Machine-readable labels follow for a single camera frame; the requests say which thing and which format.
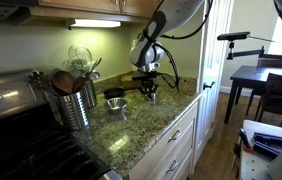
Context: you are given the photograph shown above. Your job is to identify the black door handle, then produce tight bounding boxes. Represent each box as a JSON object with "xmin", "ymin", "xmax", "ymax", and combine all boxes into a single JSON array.
[{"xmin": 202, "ymin": 81, "xmax": 217, "ymax": 91}]

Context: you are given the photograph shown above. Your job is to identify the dark slotted wooden spatula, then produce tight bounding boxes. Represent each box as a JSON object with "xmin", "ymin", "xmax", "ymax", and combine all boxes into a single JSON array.
[{"xmin": 27, "ymin": 69, "xmax": 57, "ymax": 96}]

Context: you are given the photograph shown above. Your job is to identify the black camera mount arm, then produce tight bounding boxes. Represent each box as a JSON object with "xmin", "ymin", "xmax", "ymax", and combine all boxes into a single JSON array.
[{"xmin": 226, "ymin": 39, "xmax": 282, "ymax": 62}]

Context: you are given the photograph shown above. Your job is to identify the small brown wooden spoon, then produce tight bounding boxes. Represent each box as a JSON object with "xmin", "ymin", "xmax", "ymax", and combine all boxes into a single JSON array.
[{"xmin": 71, "ymin": 75, "xmax": 87, "ymax": 95}]

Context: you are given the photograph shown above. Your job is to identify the dark wooden dining table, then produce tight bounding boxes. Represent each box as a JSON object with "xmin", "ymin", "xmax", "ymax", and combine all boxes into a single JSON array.
[{"xmin": 223, "ymin": 64, "xmax": 282, "ymax": 125}]

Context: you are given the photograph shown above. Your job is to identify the small perforated steel utensil holder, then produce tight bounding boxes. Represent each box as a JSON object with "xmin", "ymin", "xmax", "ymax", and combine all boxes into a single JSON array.
[{"xmin": 81, "ymin": 79, "xmax": 99, "ymax": 109}]

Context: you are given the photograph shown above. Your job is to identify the wire whisk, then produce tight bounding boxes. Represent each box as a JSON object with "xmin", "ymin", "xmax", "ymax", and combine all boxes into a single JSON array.
[
  {"xmin": 61, "ymin": 58, "xmax": 89, "ymax": 79},
  {"xmin": 67, "ymin": 44, "xmax": 94, "ymax": 66}
]

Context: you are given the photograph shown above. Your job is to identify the dark blue tool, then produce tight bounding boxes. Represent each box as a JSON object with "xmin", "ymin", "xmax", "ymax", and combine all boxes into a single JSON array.
[{"xmin": 251, "ymin": 132, "xmax": 282, "ymax": 158}]

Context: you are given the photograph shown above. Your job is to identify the white panelled door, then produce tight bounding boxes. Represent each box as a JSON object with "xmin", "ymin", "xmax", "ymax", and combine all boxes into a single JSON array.
[{"xmin": 191, "ymin": 0, "xmax": 235, "ymax": 174}]

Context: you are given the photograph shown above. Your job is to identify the under-cabinet light strip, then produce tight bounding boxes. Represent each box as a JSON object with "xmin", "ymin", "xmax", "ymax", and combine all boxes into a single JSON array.
[{"xmin": 65, "ymin": 18, "xmax": 122, "ymax": 30}]

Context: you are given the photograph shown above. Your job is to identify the stainless steel gas range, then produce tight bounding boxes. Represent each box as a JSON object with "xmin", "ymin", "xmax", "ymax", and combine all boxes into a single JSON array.
[{"xmin": 0, "ymin": 68, "xmax": 124, "ymax": 180}]

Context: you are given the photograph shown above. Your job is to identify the dark range hood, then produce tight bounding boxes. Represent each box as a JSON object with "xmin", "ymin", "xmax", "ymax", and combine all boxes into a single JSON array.
[{"xmin": 0, "ymin": 0, "xmax": 37, "ymax": 25}]

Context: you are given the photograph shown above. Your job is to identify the large brown wooden spoon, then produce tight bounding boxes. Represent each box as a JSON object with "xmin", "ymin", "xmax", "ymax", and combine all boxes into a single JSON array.
[{"xmin": 51, "ymin": 70, "xmax": 76, "ymax": 97}]

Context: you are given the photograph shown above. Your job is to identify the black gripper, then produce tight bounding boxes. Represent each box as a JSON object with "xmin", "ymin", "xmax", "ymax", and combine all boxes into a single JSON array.
[{"xmin": 139, "ymin": 78, "xmax": 159, "ymax": 100}]

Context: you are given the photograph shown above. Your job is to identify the dark wooden chair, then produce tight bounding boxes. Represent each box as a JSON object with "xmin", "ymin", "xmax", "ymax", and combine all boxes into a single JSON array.
[
  {"xmin": 245, "ymin": 72, "xmax": 282, "ymax": 127},
  {"xmin": 255, "ymin": 58, "xmax": 282, "ymax": 70}
]

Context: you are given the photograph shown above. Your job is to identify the wide shallow silver measuring cup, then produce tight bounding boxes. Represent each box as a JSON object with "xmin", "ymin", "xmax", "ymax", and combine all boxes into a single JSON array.
[{"xmin": 103, "ymin": 97, "xmax": 128, "ymax": 122}]

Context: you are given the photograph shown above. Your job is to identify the black bar-shaped camera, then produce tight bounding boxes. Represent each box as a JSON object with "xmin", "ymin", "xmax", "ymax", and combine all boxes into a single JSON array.
[{"xmin": 216, "ymin": 31, "xmax": 252, "ymax": 42}]

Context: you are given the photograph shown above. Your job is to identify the wooden upper kitchen cabinets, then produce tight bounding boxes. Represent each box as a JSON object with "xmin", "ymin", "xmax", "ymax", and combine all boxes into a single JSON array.
[{"xmin": 14, "ymin": 0, "xmax": 164, "ymax": 24}]

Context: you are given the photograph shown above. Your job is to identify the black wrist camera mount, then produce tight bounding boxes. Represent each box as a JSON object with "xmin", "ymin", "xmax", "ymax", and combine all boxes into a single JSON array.
[{"xmin": 131, "ymin": 70, "xmax": 159, "ymax": 81}]

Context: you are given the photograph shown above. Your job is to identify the large perforated steel utensil holder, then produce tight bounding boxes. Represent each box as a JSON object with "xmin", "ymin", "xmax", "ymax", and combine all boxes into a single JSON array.
[{"xmin": 57, "ymin": 89, "xmax": 91, "ymax": 132}]

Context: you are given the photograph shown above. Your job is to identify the robot mounting cart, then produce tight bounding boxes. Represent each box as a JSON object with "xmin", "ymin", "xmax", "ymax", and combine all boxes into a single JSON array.
[{"xmin": 238, "ymin": 119, "xmax": 282, "ymax": 180}]

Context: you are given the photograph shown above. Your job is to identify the silver drawer handle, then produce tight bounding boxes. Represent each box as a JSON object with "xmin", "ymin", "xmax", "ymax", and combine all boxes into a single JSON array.
[
  {"xmin": 165, "ymin": 158, "xmax": 180, "ymax": 175},
  {"xmin": 167, "ymin": 128, "xmax": 182, "ymax": 143}
]

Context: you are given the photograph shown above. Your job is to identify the black and orange clamp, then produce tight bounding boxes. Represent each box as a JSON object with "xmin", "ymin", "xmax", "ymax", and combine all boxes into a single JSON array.
[{"xmin": 232, "ymin": 128, "xmax": 255, "ymax": 169}]

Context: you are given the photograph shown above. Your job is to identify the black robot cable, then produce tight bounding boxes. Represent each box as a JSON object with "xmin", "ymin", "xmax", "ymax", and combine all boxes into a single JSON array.
[{"xmin": 142, "ymin": 0, "xmax": 215, "ymax": 92}]

